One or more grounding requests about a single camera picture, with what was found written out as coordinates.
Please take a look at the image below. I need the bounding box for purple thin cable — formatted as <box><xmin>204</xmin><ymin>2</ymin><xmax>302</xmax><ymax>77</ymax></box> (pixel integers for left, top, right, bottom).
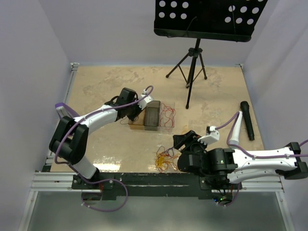
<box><xmin>119</xmin><ymin>115</ymin><xmax>140</xmax><ymax>126</ymax></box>

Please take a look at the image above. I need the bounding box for orange transparent bin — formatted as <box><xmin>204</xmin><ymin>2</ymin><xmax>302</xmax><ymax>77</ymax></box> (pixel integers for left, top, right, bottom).
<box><xmin>128</xmin><ymin>109</ymin><xmax>146</xmax><ymax>130</ymax></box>

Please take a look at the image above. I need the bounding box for grey transparent bin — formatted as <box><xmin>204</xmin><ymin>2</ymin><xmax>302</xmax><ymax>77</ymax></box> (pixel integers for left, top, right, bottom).
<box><xmin>143</xmin><ymin>101</ymin><xmax>161</xmax><ymax>131</ymax></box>

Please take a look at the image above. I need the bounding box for yellow red cable ball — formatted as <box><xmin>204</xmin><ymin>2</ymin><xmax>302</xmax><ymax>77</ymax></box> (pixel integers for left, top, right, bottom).
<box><xmin>155</xmin><ymin>146</ymin><xmax>180</xmax><ymax>173</ymax></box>

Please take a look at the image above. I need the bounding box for red cable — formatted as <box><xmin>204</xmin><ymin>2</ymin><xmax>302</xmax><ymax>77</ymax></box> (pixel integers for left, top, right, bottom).
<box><xmin>159</xmin><ymin>103</ymin><xmax>177</xmax><ymax>128</ymax></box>

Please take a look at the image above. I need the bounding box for clear transparent bin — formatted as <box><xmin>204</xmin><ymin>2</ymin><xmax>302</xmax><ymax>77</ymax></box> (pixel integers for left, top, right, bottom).
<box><xmin>158</xmin><ymin>101</ymin><xmax>176</xmax><ymax>133</ymax></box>

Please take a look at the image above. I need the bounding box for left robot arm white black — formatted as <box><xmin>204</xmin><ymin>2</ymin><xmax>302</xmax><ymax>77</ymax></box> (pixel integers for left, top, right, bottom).
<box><xmin>49</xmin><ymin>86</ymin><xmax>153</xmax><ymax>189</ymax></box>

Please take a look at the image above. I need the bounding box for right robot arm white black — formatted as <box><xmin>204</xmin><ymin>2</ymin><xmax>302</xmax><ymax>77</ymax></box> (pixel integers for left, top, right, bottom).
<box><xmin>173</xmin><ymin>127</ymin><xmax>308</xmax><ymax>189</ymax></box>

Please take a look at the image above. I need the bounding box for white microphone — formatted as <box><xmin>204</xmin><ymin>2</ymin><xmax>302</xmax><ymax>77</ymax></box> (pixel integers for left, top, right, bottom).
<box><xmin>229</xmin><ymin>111</ymin><xmax>243</xmax><ymax>146</ymax></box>

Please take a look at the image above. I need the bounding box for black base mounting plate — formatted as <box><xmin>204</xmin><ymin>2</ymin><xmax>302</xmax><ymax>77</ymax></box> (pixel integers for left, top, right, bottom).
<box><xmin>72</xmin><ymin>172</ymin><xmax>242</xmax><ymax>200</ymax></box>

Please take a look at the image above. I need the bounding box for black microphone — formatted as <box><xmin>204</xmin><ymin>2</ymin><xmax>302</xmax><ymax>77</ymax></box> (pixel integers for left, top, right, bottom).
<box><xmin>240</xmin><ymin>101</ymin><xmax>255</xmax><ymax>141</ymax></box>

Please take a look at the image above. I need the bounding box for purple metronome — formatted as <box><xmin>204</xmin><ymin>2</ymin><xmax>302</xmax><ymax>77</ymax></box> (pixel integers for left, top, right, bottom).
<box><xmin>55</xmin><ymin>103</ymin><xmax>79</xmax><ymax>118</ymax></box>

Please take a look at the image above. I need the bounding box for black music stand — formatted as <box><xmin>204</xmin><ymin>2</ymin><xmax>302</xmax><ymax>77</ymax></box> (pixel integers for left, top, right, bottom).
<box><xmin>153</xmin><ymin>0</ymin><xmax>268</xmax><ymax>110</ymax></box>

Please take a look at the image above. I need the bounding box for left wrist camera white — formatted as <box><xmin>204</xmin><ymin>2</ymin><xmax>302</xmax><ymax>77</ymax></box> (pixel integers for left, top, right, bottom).
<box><xmin>138</xmin><ymin>94</ymin><xmax>154</xmax><ymax>110</ymax></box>

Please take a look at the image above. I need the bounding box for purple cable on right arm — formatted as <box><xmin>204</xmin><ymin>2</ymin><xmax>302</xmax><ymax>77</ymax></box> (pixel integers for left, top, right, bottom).
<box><xmin>216</xmin><ymin>111</ymin><xmax>308</xmax><ymax>207</ymax></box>

